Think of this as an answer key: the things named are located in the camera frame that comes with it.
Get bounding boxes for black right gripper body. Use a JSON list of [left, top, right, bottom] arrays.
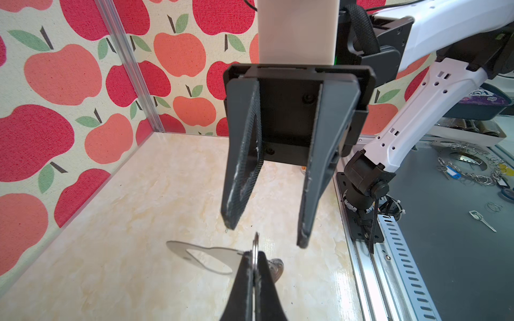
[[224, 64, 376, 166]]

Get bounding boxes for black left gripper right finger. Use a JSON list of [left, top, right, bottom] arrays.
[[254, 251, 287, 321]]

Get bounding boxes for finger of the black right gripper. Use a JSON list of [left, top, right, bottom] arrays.
[[221, 78, 264, 230], [297, 76, 361, 248]]

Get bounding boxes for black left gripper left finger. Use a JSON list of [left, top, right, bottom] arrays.
[[220, 251, 254, 321]]

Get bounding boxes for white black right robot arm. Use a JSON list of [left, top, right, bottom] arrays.
[[221, 1, 513, 249]]

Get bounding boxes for pile of spare key rings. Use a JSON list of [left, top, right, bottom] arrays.
[[436, 140, 514, 186]]

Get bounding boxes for spare silver key on mat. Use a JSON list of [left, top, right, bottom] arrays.
[[469, 210, 497, 233]]

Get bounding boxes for dark tray with items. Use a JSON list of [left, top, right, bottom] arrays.
[[444, 83, 513, 120]]

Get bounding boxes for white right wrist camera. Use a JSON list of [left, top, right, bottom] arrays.
[[257, 0, 339, 66]]

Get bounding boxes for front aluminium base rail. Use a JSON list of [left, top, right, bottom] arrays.
[[333, 156, 441, 320]]

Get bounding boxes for left rear aluminium frame post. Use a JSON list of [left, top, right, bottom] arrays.
[[95, 0, 165, 132]]

